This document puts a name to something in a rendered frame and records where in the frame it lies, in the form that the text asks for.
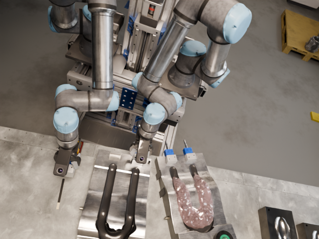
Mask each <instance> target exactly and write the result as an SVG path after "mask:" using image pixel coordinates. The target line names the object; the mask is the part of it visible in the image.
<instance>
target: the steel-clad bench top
mask: <svg viewBox="0 0 319 239"><path fill-rule="evenodd" d="M58 147H59V145H58V143H57V140H56V137H54V136H49V135H44V134H38V133H34V132H28V131H23V130H19V129H12V128H7V127H2V126H0V239H76V238H77V231H78V226H79V222H80V218H81V214H82V210H80V209H79V208H80V207H83V206H84V203H85V200H86V197H87V193H88V190H89V186H90V182H91V178H92V174H93V170H94V165H95V162H96V158H97V154H98V150H99V149H102V150H107V151H111V153H115V154H121V153H122V154H128V155H130V151H127V150H122V149H117V148H112V147H106V146H100V145H96V144H90V143H85V142H84V145H83V148H82V152H81V155H80V158H81V163H80V166H79V167H78V168H77V169H75V173H74V176H73V178H72V177H66V176H64V177H61V176H56V175H54V174H53V171H54V167H55V163H56V162H55V160H54V155H55V152H57V151H58V150H59V149H58ZM157 157H158V156H152V155H150V156H149V157H148V158H149V159H152V161H151V169H150V180H149V187H148V195H147V216H146V230H145V238H144V239H171V236H170V232H169V226H168V222H167V220H166V219H165V217H166V213H165V208H164V203H163V199H162V197H161V198H160V194H159V192H160V184H159V180H157V179H156V174H157V171H156V166H155V160H156V158H157ZM207 168H208V171H209V173H210V175H211V176H212V178H213V179H214V181H215V182H216V184H217V186H218V189H219V192H220V196H221V201H222V206H223V210H224V214H225V218H226V221H227V224H230V223H231V224H232V226H233V228H234V231H235V234H236V237H237V239H262V237H261V229H260V223H259V215H258V210H259V209H261V208H263V207H264V206H267V207H273V208H278V209H284V210H289V211H292V214H293V219H294V223H295V228H296V225H297V224H300V223H303V222H305V223H311V224H317V225H319V187H315V186H310V185H305V184H298V183H293V182H288V181H283V180H278V179H273V178H268V177H263V176H258V175H251V174H246V173H241V172H236V171H231V170H226V169H221V168H216V167H211V166H207ZM62 179H65V181H64V186H63V190H62V195H61V200H60V205H59V209H56V207H57V202H58V198H59V193H60V188H61V183H62ZM296 232H297V229H296ZM297 237H298V233H297ZM298 239H299V237H298Z"/></svg>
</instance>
